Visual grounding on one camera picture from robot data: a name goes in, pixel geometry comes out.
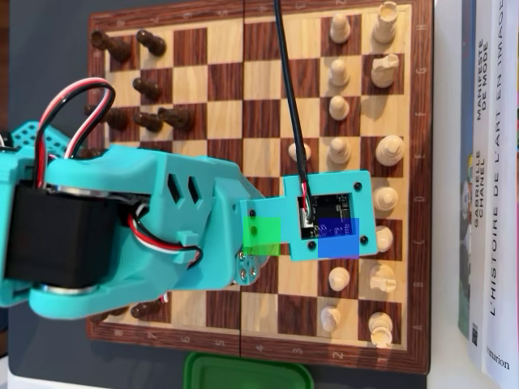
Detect red white black servo wire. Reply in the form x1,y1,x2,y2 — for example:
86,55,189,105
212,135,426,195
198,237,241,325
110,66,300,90
127,201,204,269
34,77,118,190

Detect white wooden king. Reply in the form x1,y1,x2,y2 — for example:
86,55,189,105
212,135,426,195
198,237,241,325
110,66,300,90
375,135,405,167

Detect white wooden queen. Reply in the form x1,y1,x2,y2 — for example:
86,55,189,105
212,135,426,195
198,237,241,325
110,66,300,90
371,186,399,212

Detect white wooden bishop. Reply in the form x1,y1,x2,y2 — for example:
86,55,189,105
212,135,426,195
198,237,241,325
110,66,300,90
375,225,394,251
328,136,352,165

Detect white art history book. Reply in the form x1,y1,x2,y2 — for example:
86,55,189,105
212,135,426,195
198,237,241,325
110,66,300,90
481,0,519,389

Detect wooden folding chessboard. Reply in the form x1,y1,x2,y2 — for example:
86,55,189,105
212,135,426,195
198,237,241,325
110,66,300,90
85,0,434,376

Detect dark brown wooden bishop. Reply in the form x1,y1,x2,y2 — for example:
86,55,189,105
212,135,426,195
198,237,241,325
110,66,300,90
84,104,131,131

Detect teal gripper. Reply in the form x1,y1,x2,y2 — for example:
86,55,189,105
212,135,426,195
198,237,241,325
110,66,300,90
210,160,269,288

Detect blue illustrated book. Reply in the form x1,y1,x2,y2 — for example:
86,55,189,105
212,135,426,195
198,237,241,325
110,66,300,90
457,0,478,340

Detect dark brown wooden knight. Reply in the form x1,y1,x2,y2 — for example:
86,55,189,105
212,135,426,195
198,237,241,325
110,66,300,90
157,107,195,132

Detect dark brown wooden pawn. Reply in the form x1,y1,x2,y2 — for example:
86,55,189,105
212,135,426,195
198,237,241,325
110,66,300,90
130,299,161,320
135,30,168,57
132,77,163,102
132,112,165,134

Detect green plastic container lid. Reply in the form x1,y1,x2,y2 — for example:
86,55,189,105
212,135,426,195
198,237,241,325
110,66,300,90
182,350,315,389

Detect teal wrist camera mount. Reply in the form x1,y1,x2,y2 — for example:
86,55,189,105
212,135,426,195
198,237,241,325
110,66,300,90
238,169,377,262

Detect black camera cable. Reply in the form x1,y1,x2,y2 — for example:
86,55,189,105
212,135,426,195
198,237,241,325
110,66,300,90
272,0,315,228

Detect white wooden rook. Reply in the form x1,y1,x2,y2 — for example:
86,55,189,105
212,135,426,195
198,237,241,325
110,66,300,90
371,1,399,45
367,311,394,348

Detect white Gabrielle Chanel book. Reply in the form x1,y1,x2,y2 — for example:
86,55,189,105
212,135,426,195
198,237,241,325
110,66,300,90
466,0,500,369

